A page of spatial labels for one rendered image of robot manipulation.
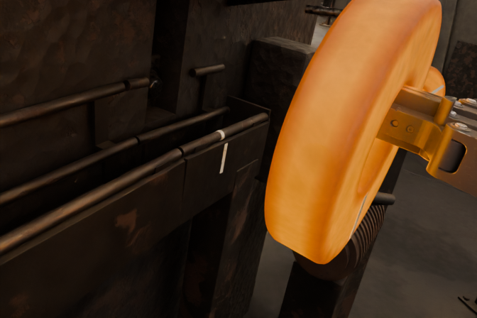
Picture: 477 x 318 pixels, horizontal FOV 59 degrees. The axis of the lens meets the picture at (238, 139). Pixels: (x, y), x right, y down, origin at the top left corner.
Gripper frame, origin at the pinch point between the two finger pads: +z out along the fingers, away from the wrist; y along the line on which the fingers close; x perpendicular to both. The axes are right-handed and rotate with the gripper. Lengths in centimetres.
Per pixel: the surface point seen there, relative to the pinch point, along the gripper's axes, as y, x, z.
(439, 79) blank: 69, -9, 2
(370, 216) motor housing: 51, -34, 2
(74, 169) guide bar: 0.8, -16.2, 24.5
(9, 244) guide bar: -9.6, -15.6, 18.4
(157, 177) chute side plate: 4.9, -15.3, 17.7
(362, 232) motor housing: 45, -34, 2
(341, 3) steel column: 867, -52, 284
